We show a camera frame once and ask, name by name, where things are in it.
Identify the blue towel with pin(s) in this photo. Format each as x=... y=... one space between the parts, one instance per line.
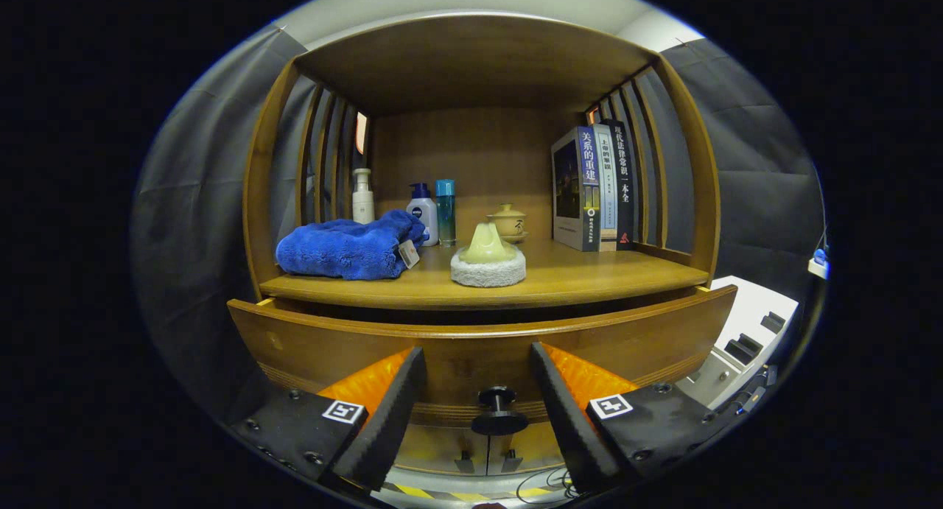
x=339 y=247

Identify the white bottle with blue cap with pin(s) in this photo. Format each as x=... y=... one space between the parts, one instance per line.
x=426 y=214

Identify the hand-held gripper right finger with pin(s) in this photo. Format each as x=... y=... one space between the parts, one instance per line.
x=575 y=428

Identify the book with blue spine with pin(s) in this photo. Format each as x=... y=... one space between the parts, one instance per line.
x=586 y=192

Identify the wooden drawer with black knob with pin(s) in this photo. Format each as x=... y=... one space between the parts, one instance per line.
x=479 y=362

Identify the book with black spine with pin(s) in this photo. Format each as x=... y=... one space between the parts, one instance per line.
x=625 y=192

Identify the white pump bottle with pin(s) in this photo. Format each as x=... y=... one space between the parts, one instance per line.
x=362 y=203

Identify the wooden countertop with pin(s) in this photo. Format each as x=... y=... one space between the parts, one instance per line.
x=589 y=277

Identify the green scrub brush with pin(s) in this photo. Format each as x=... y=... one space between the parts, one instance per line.
x=486 y=269

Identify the book with pale spine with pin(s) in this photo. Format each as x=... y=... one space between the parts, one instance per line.
x=608 y=192

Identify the beige lidded teacup with saucer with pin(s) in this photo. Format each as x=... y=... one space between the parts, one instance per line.
x=510 y=220

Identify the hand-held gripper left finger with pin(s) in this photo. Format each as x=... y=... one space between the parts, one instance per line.
x=387 y=428

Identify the white drawer cabinet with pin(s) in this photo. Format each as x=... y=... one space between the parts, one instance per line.
x=744 y=310

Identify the white side desk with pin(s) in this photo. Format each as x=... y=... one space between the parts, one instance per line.
x=816 y=267

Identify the wooden cabinet frame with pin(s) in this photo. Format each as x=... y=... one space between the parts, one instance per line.
x=471 y=155

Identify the teal clear bottle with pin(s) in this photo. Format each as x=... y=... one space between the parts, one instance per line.
x=445 y=214

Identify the black electronic device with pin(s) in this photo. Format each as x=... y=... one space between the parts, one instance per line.
x=751 y=398

